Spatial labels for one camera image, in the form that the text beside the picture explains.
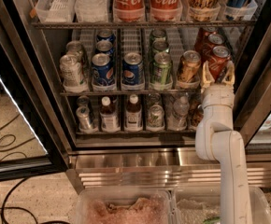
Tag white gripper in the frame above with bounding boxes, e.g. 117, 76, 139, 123
201, 61, 235, 107

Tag red coke can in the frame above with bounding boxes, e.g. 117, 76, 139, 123
194, 27, 217, 52
207, 46, 231, 79
202, 34, 225, 61

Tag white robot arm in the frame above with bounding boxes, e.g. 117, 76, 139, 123
195, 62, 252, 224

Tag gold soda can middle shelf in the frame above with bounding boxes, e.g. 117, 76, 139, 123
177, 50, 201, 82

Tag front gold can bottom shelf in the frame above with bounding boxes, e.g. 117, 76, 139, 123
190, 105, 204, 130

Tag right closed fridge door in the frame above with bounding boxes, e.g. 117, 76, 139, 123
235, 37, 271, 156

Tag front green soda can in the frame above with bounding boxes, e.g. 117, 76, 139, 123
150, 51, 172, 85

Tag green soda can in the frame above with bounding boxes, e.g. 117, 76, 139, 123
150, 40, 170, 59
150, 51, 172, 85
150, 29, 167, 45

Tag middle green soda can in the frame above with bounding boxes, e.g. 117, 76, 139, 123
150, 40, 170, 59

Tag rear green can bottom shelf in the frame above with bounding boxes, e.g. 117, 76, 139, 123
147, 93, 162, 107

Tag green can shelf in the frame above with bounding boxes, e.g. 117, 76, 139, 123
147, 93, 162, 107
147, 105, 164, 131

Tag front green can bottom shelf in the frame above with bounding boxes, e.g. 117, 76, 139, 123
147, 105, 164, 131

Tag rear green soda can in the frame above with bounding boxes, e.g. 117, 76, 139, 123
150, 29, 167, 45

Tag blue pepsi can centre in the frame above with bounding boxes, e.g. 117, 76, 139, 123
122, 52, 144, 86

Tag blue pepsi can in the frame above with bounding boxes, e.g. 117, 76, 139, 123
122, 52, 144, 86
92, 53, 115, 86
96, 29, 116, 43
95, 40, 114, 58

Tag right coca-cola bottle top shelf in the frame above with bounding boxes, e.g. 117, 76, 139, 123
150, 0, 178, 21

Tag coca-cola bottle shelf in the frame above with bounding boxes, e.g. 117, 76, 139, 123
115, 0, 144, 21
150, 0, 178, 21

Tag stainless steel fridge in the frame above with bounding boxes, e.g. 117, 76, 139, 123
3, 0, 271, 189

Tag front blue pepsi can left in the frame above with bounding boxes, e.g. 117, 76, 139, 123
92, 53, 115, 86

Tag left coca-cola bottle top shelf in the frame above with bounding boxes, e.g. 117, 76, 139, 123
115, 0, 144, 21

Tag middle blue pepsi can left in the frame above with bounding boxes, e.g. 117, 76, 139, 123
95, 40, 114, 58

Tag rear blue pepsi can left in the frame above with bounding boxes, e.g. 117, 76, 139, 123
96, 29, 116, 43

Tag rear silver slim can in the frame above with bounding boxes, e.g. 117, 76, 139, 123
77, 95, 91, 107

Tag silver slim can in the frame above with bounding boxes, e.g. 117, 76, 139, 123
76, 105, 94, 131
77, 95, 91, 107

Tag green can in bin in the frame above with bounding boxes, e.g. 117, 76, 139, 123
203, 217, 221, 224

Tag front silver slim can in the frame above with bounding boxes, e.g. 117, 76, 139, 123
76, 105, 94, 131

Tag white clear container top shelf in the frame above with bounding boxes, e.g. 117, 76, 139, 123
75, 0, 108, 22

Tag front white soda can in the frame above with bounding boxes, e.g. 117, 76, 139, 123
60, 54, 85, 87

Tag white soda can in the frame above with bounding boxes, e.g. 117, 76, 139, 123
66, 40, 87, 65
60, 54, 85, 87

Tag rear white soda can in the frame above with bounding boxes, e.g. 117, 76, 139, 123
66, 40, 87, 65

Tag empty clear tray top shelf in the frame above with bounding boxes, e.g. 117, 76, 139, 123
36, 0, 76, 23

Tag open glass fridge door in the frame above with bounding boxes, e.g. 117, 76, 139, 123
0, 0, 66, 181

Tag clear water bottle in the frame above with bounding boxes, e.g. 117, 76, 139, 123
168, 95, 190, 131

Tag right brown tea bottle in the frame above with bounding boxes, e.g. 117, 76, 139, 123
125, 94, 142, 132

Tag brown tea bottle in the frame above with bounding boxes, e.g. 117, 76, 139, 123
100, 96, 119, 133
125, 94, 142, 132

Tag left brown tea bottle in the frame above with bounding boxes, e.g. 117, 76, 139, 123
100, 96, 119, 133

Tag right clear plastic bin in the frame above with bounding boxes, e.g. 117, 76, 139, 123
172, 184, 271, 224

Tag clear plastic bin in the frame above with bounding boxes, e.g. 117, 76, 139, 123
172, 184, 271, 224
75, 186, 173, 224

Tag left clear plastic bin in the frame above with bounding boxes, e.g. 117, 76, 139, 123
75, 186, 173, 224

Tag black floor cable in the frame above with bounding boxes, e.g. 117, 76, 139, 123
0, 91, 71, 224

